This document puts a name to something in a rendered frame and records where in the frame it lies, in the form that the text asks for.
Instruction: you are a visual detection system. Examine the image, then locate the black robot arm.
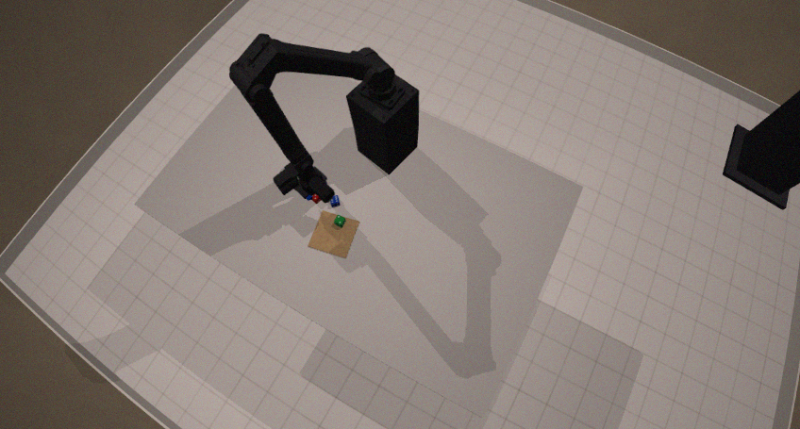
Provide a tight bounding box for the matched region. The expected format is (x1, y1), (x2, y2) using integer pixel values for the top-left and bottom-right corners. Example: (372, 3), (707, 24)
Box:
(229, 33), (405, 203)

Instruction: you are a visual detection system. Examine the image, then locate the tan flat mat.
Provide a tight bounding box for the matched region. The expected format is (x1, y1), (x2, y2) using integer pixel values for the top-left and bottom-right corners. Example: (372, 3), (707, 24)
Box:
(308, 211), (359, 258)

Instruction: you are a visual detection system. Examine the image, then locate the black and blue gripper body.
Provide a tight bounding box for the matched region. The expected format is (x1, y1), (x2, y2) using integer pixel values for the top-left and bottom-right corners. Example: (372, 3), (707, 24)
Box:
(294, 167), (327, 199)

